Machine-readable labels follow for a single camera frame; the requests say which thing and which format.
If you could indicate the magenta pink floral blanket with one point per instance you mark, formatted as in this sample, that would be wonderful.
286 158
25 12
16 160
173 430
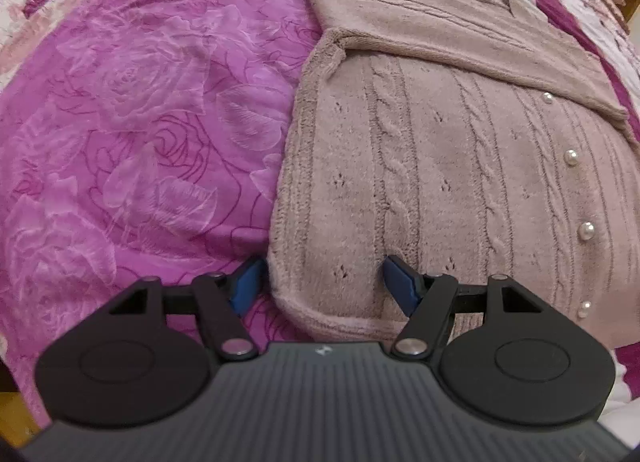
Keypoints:
140 107

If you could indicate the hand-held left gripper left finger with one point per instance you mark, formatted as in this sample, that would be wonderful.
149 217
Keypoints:
248 282

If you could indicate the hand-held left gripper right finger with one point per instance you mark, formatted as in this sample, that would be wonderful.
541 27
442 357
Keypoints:
400 283

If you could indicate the pink knit cardigan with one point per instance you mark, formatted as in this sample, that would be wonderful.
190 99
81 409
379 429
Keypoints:
440 152

